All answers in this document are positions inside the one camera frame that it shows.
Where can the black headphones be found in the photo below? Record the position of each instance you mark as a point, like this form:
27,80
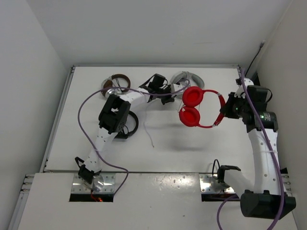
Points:
130,129

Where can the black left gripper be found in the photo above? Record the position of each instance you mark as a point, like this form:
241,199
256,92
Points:
169,98

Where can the red headphones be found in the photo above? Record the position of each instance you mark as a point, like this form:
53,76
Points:
189,113

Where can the brown silver headphones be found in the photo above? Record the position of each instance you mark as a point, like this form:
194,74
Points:
112,83

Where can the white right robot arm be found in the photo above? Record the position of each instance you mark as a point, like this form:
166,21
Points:
266,197

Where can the white grey headphones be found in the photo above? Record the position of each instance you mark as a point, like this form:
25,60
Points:
187,78

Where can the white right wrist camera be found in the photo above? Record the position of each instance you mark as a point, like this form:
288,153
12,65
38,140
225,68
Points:
240,93

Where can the aluminium table edge rail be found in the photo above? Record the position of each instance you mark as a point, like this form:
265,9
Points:
29,177

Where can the metal base plate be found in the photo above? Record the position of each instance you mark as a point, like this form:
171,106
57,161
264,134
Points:
210,186
101,184

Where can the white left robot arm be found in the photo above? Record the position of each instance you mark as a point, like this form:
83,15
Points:
113,117

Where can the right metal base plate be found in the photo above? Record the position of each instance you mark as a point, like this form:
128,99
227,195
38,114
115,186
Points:
210,186

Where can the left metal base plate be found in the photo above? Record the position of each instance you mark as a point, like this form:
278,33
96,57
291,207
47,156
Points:
101,184

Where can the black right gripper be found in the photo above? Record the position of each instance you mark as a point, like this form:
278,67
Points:
226,109

